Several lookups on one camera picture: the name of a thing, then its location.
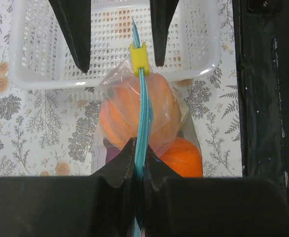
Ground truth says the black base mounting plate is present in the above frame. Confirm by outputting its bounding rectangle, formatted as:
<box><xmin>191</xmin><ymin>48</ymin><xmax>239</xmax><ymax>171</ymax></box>
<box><xmin>232</xmin><ymin>0</ymin><xmax>289</xmax><ymax>237</ymax></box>

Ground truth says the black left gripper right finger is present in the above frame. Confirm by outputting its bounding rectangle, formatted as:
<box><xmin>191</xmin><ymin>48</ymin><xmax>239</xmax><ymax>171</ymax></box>
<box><xmin>143</xmin><ymin>149</ymin><xmax>289</xmax><ymax>237</ymax></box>

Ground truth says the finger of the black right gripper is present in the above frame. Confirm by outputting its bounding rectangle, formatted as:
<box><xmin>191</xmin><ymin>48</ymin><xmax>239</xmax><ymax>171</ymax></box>
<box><xmin>150</xmin><ymin>0</ymin><xmax>179</xmax><ymax>66</ymax></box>
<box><xmin>49</xmin><ymin>0</ymin><xmax>91</xmax><ymax>73</ymax></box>

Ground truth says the white plastic mesh basket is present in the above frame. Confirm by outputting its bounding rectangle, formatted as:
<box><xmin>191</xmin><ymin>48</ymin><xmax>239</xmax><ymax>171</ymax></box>
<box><xmin>8</xmin><ymin>0</ymin><xmax>221</xmax><ymax>90</ymax></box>

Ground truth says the clear zip top bag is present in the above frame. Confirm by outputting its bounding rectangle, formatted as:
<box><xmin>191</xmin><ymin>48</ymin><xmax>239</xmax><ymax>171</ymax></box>
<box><xmin>101</xmin><ymin>27</ymin><xmax>201</xmax><ymax>237</ymax></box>

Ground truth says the floral table mat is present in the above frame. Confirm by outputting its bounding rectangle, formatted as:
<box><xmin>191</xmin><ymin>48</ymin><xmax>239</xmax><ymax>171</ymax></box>
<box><xmin>0</xmin><ymin>0</ymin><xmax>242</xmax><ymax>177</ymax></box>

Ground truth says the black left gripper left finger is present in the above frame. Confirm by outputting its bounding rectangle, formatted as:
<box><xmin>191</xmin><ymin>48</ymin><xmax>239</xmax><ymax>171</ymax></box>
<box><xmin>0</xmin><ymin>138</ymin><xmax>137</xmax><ymax>237</ymax></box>

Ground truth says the peach fake fruit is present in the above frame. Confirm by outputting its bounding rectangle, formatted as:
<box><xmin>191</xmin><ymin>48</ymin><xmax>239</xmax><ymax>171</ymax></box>
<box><xmin>100</xmin><ymin>73</ymin><xmax>181</xmax><ymax>156</ymax></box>

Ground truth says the yellow green fake mango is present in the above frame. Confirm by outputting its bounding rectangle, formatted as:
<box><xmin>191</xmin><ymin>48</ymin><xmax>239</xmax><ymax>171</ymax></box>
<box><xmin>180</xmin><ymin>106</ymin><xmax>189</xmax><ymax>130</ymax></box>

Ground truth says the orange fake fruit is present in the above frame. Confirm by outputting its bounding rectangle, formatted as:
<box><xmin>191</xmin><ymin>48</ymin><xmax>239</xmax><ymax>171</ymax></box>
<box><xmin>160</xmin><ymin>137</ymin><xmax>203</xmax><ymax>178</ymax></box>

